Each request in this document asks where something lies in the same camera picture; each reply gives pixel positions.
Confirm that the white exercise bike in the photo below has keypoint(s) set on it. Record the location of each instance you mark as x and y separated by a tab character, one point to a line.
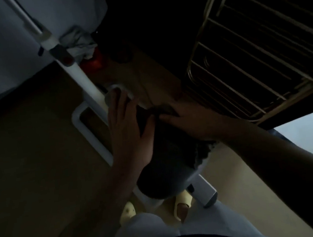
82	80

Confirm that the person's white shorts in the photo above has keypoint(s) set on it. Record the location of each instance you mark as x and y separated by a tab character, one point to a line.
148	232

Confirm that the person's left hand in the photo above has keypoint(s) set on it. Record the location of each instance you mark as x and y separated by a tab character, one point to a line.
130	137

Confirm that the person's right hand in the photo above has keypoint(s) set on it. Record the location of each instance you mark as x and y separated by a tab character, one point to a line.
197	120

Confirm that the pale yellow slipper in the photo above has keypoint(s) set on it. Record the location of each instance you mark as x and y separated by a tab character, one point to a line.
180	200
128	212

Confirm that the person's left forearm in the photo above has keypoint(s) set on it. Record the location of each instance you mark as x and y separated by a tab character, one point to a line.
81	224

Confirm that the person's right forearm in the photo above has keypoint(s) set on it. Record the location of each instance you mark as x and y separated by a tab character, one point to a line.
289	168

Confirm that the metal drying rack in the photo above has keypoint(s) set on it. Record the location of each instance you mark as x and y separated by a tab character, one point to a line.
259	46

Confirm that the dark stone door threshold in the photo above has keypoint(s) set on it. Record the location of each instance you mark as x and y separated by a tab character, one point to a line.
283	134

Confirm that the person's right leg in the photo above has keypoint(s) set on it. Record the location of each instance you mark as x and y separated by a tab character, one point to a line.
183	211

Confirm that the dark wooden door frame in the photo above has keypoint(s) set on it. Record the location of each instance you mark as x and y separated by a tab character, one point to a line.
301	106

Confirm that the grey bike saddle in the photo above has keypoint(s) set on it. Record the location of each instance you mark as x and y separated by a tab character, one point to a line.
165	167

